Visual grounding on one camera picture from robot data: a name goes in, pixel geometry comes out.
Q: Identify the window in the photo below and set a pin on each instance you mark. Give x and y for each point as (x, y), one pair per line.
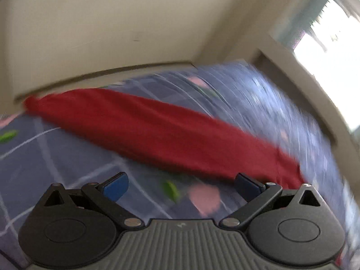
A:
(332, 47)

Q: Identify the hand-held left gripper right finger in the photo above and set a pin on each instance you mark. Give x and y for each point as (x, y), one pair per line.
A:
(247, 187)

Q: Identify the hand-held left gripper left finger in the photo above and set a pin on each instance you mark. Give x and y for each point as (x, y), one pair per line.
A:
(116, 187)

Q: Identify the blue checked floral quilt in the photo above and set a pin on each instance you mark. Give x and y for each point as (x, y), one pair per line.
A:
(56, 157)

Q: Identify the teal curtain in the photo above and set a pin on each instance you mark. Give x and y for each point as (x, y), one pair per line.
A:
(306, 8)

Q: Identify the red garment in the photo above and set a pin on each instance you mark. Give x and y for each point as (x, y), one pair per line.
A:
(140, 129)

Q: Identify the beige window bench cabinet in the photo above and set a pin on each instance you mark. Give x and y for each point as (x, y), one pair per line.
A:
(295, 90)

